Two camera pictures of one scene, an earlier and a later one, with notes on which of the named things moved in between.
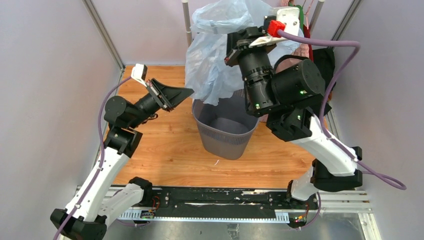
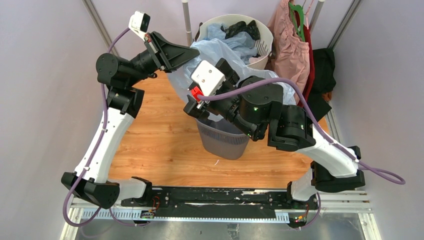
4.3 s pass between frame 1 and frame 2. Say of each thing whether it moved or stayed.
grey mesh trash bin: stayed
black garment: stayed
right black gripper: moved
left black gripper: moved
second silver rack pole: stayed
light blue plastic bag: moved
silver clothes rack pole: stayed
